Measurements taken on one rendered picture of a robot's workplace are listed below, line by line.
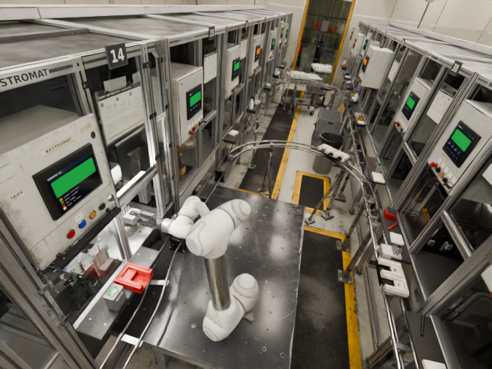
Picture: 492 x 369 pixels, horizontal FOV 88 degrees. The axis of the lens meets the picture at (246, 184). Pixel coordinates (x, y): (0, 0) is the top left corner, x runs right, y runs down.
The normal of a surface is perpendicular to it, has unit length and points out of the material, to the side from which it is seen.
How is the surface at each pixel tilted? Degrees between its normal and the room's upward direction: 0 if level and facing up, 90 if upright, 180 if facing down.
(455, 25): 90
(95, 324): 0
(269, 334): 0
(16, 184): 90
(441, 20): 90
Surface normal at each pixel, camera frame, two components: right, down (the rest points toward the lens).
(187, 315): 0.11, -0.80
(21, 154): 0.96, 0.24
